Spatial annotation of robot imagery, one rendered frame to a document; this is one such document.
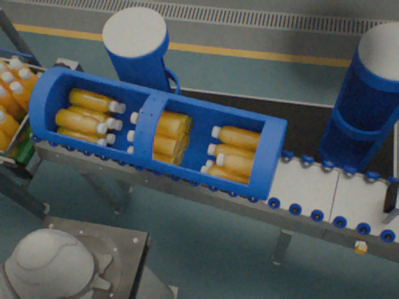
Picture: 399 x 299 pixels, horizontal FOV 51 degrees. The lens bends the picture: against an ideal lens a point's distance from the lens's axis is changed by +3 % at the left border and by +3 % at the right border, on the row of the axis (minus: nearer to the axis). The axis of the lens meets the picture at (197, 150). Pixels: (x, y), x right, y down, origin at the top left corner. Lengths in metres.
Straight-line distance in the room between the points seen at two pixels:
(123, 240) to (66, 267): 0.27
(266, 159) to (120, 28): 0.95
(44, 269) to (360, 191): 1.07
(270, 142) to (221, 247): 1.25
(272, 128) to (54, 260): 0.73
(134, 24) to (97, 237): 0.95
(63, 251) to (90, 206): 1.50
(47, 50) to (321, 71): 2.02
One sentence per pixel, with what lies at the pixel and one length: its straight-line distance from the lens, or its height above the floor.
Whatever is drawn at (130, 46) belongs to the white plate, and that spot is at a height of 1.04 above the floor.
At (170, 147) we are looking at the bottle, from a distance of 1.43.
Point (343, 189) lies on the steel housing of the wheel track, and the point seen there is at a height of 0.93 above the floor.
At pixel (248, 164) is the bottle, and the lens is 1.37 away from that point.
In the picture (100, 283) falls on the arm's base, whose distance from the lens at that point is 1.35.
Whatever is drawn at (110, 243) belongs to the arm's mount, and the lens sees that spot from 1.41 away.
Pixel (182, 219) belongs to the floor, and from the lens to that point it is 2.51.
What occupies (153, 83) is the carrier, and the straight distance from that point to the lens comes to 1.96.
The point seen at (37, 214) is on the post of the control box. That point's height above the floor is 0.37.
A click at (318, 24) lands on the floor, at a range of 3.30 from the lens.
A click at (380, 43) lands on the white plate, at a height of 1.04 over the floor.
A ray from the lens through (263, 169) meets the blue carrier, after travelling 1.29.
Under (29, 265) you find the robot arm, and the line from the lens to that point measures 1.18.
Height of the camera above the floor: 2.38
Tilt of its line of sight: 63 degrees down
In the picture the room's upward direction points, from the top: 12 degrees counter-clockwise
